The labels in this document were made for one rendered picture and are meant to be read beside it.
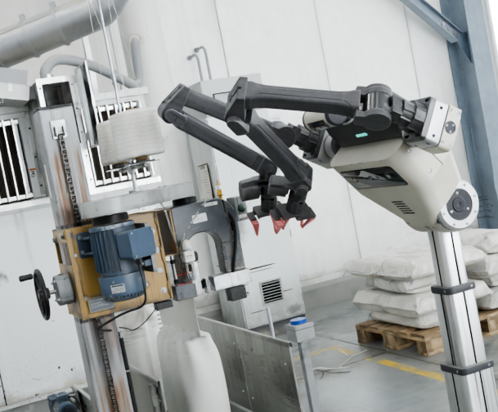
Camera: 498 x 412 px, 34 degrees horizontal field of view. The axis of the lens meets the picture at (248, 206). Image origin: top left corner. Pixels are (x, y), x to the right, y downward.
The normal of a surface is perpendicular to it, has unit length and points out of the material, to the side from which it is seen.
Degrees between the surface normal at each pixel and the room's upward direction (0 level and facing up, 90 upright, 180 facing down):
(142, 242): 90
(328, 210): 90
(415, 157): 90
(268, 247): 90
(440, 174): 115
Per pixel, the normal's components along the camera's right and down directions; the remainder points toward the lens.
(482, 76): 0.40, -0.03
